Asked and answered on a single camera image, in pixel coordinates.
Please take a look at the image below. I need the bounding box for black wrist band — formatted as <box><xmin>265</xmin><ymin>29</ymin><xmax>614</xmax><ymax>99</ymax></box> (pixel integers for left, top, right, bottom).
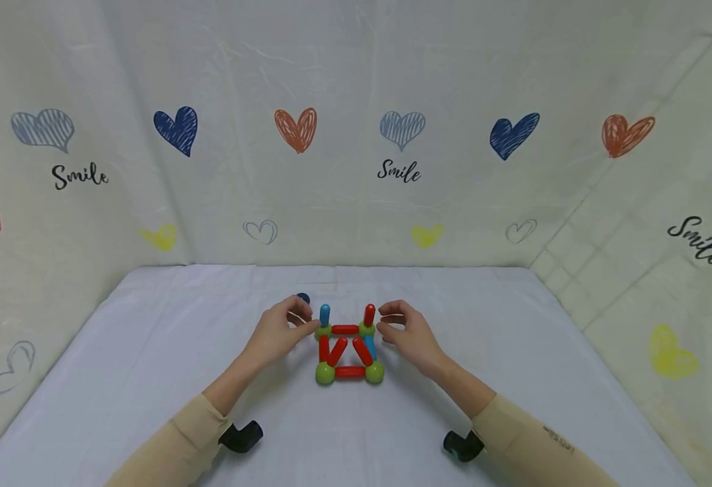
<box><xmin>218</xmin><ymin>420</ymin><xmax>264</xmax><ymax>454</ymax></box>
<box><xmin>442</xmin><ymin>430</ymin><xmax>486</xmax><ymax>464</ymax></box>

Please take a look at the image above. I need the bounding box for person's left hand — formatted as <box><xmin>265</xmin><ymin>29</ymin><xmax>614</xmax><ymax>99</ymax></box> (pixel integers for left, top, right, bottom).
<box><xmin>243</xmin><ymin>296</ymin><xmax>321</xmax><ymax>371</ymax></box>

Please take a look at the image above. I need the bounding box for person's right forearm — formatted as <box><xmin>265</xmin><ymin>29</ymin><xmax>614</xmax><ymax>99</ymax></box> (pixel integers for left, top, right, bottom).
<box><xmin>433</xmin><ymin>355</ymin><xmax>619</xmax><ymax>487</ymax></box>

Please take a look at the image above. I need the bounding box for person's right hand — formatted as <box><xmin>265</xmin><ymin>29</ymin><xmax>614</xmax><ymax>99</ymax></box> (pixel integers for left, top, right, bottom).
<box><xmin>376</xmin><ymin>300</ymin><xmax>449</xmax><ymax>377</ymax></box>

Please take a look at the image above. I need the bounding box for person's left forearm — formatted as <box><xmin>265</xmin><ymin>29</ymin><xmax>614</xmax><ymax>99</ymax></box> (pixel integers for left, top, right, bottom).
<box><xmin>105</xmin><ymin>352</ymin><xmax>260</xmax><ymax>487</ymax></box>

